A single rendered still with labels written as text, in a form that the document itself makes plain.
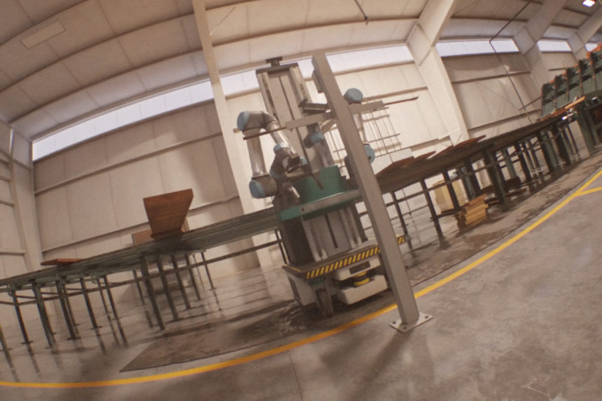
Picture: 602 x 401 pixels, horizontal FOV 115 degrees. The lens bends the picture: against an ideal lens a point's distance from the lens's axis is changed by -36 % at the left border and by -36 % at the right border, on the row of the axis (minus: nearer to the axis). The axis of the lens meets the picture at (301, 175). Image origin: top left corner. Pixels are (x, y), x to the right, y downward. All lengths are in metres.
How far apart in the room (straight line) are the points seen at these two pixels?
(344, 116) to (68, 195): 10.41
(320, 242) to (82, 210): 9.36
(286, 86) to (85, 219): 9.05
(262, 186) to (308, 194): 0.36
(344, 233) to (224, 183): 7.22
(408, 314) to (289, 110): 1.59
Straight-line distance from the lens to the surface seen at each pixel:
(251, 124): 1.79
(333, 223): 2.06
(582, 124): 6.25
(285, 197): 1.79
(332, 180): 2.02
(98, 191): 10.43
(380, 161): 9.22
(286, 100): 2.26
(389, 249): 1.27
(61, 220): 11.15
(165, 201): 1.59
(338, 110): 1.34
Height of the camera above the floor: 0.53
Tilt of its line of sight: 11 degrees up
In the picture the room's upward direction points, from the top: 18 degrees counter-clockwise
